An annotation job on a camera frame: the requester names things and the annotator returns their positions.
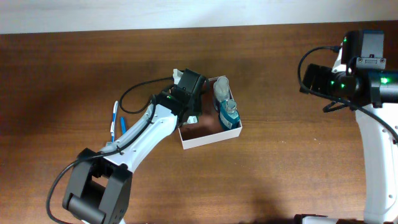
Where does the green white soap box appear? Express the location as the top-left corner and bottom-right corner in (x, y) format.
(186, 116), (198, 124)

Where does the clear bottle with purple liquid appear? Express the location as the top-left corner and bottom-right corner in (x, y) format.
(213, 76), (230, 112)

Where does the white cardboard box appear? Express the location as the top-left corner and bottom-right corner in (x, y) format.
(178, 77), (243, 149)

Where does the blue mouthwash bottle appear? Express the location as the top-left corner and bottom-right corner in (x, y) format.
(219, 100), (240, 131)

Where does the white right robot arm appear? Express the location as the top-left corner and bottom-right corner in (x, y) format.
(297, 30), (397, 223)

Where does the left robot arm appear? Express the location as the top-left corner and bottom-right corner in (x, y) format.
(62, 69), (210, 224)

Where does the blue disposable razor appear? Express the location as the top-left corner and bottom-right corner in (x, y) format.
(120, 116), (127, 134)

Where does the blue white toothbrush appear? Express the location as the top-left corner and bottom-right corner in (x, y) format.
(105, 101), (119, 146)

